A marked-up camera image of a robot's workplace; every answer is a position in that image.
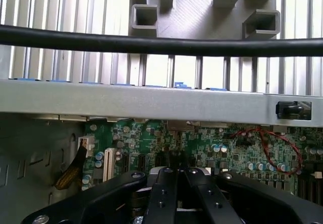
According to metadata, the white power connector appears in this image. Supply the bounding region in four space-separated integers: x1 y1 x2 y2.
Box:
77 135 96 159

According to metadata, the green motherboard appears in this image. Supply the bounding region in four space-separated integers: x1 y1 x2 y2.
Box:
81 120 323 204

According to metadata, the yellow-black braided cable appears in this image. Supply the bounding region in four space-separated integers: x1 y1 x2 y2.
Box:
54 145 88 190

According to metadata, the thick black cable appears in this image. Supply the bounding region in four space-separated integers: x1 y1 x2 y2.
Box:
0 24 323 58

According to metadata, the grey metal PC case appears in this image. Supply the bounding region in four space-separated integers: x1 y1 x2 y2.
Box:
0 78 323 224

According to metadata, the grey 3D-printed parts rack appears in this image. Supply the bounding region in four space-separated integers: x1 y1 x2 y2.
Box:
129 0 282 40

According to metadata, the white expansion slot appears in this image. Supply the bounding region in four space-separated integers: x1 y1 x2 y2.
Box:
102 147 115 182

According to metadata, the black expansion slot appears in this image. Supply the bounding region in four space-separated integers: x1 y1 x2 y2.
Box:
122 152 130 172
137 155 147 173

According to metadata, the thin red wire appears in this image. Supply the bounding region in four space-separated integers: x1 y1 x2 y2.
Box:
230 128 303 176

